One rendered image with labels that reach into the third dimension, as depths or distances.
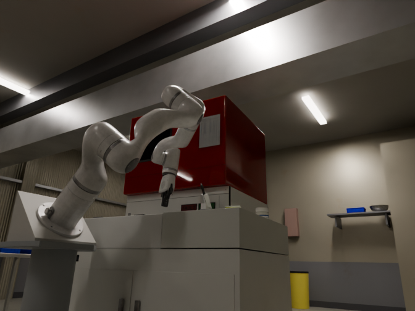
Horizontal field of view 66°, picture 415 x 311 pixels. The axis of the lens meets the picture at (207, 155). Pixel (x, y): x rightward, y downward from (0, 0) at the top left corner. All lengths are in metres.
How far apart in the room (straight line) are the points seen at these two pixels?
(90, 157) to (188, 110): 0.44
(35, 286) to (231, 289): 0.68
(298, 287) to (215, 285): 5.96
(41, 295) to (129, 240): 0.39
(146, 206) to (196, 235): 1.04
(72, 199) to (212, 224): 0.53
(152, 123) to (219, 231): 0.50
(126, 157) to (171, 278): 0.50
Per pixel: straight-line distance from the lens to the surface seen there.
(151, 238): 1.41
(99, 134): 1.25
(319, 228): 7.72
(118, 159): 1.19
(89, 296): 1.63
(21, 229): 1.36
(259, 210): 1.76
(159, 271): 1.37
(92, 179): 1.26
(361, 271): 7.51
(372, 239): 7.51
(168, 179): 1.73
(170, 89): 1.46
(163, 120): 1.34
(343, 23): 3.11
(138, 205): 2.33
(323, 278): 7.66
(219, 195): 1.98
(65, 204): 1.32
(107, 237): 1.58
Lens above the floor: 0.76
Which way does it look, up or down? 19 degrees up
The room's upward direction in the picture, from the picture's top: 2 degrees clockwise
